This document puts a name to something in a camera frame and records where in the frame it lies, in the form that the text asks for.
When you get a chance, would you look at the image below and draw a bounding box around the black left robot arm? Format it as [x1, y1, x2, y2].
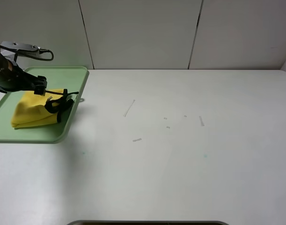
[0, 41, 54, 96]

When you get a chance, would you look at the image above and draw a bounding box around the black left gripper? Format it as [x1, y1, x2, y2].
[0, 59, 47, 96]

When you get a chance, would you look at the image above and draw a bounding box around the yellow towel with black trim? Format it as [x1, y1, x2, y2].
[11, 89, 79, 128]

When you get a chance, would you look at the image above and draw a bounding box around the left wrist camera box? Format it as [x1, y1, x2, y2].
[1, 41, 40, 58]

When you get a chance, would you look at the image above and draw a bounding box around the light green plastic tray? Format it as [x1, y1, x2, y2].
[0, 66, 89, 143]

